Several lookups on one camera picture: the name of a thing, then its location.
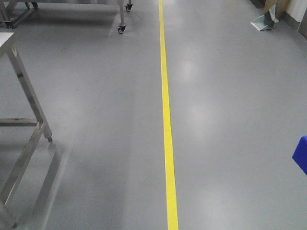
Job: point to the steel cart with casters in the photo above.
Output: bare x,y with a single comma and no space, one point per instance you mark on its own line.
12,12

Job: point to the steel table frame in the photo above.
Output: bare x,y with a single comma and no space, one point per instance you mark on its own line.
8,47

